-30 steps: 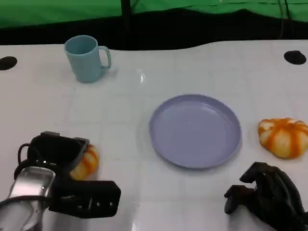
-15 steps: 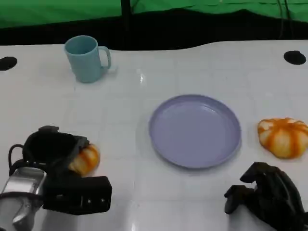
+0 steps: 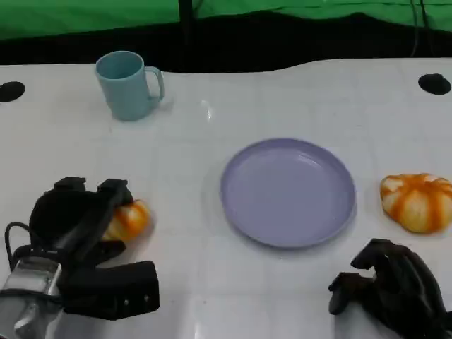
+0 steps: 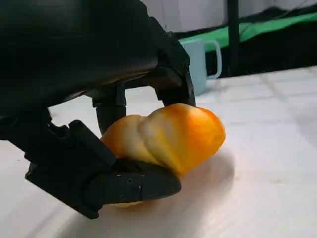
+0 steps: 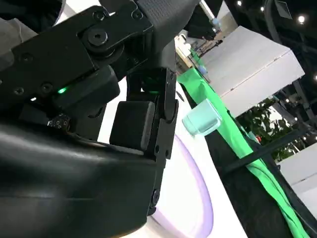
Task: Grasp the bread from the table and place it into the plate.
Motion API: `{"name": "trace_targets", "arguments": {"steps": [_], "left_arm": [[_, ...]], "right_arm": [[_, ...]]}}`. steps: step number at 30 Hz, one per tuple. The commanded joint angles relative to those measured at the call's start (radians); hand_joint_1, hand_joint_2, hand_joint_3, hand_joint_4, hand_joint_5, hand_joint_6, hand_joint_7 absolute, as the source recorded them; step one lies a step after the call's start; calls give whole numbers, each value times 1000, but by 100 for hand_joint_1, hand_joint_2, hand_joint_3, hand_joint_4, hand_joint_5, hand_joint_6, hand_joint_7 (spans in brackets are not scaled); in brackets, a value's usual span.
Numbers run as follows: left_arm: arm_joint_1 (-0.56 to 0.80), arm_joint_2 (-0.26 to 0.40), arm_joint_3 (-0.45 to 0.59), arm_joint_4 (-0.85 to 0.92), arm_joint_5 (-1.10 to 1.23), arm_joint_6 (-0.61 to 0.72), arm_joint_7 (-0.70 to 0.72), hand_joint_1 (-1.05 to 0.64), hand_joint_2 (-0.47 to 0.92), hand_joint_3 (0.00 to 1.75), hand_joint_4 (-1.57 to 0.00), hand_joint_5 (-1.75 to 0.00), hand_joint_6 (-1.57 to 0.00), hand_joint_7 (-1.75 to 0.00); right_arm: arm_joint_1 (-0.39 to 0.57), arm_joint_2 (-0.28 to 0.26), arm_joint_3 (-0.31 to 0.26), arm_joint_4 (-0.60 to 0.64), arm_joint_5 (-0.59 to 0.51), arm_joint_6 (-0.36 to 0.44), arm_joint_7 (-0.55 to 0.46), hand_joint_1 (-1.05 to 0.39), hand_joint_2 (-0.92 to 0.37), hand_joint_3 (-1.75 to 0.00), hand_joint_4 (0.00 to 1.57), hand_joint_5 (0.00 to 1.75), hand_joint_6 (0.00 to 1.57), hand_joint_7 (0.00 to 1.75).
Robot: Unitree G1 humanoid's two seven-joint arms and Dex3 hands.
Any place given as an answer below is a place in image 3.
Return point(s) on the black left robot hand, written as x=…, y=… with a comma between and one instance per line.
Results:
x=63, y=219

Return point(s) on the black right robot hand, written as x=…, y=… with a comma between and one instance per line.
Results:
x=402, y=293

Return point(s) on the orange and white bread roll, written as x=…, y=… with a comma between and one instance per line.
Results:
x=129, y=220
x=418, y=203

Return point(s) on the black table grommet hole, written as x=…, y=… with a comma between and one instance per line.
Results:
x=434, y=83
x=10, y=92

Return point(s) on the pale green mug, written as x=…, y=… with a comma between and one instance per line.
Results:
x=125, y=90

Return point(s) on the lilac plate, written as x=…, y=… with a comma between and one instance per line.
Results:
x=287, y=194

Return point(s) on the green cloth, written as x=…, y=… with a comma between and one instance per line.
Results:
x=88, y=14

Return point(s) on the black upright pole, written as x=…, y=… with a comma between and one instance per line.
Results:
x=185, y=21

